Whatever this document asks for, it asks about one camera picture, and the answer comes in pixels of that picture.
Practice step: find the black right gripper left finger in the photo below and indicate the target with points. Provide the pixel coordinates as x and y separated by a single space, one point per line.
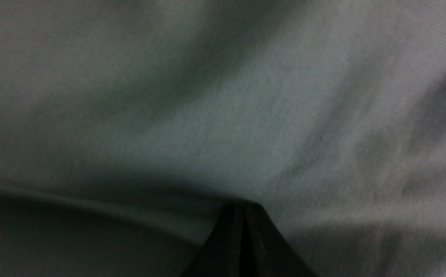
220 254

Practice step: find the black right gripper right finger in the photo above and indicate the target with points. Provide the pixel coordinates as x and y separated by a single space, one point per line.
273 256

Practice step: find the green long-sleeve shirt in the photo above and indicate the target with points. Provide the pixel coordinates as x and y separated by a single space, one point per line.
125 125

